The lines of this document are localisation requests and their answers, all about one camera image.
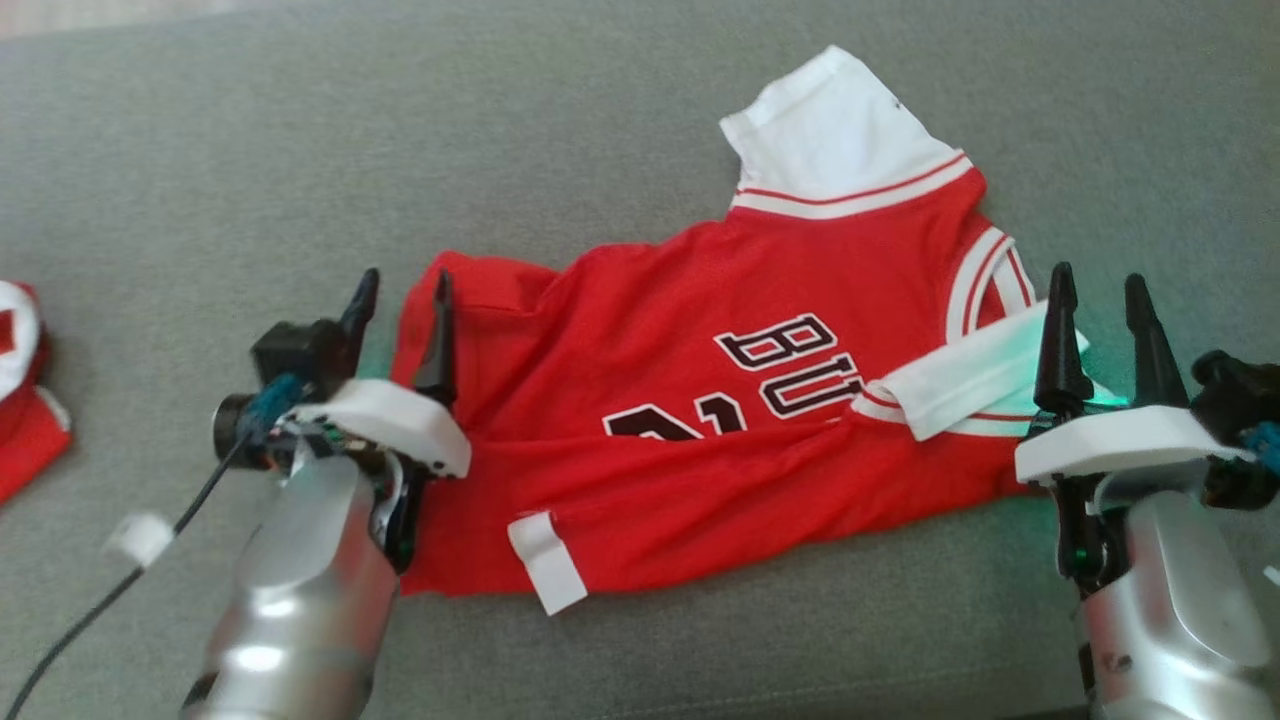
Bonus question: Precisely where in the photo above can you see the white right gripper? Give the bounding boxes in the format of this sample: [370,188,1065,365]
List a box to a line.
[1015,262,1251,586]

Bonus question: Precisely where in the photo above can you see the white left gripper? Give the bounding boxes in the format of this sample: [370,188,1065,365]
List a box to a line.
[290,268,471,571]

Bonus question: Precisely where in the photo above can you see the red printed basketball jersey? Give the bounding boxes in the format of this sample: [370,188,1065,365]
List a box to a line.
[388,45,1101,616]

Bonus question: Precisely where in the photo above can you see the red and white shorts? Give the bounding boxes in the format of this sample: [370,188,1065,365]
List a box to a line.
[0,280,73,506]

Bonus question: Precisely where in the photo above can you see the white cable tag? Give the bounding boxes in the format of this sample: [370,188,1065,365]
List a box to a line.
[105,512,176,569]

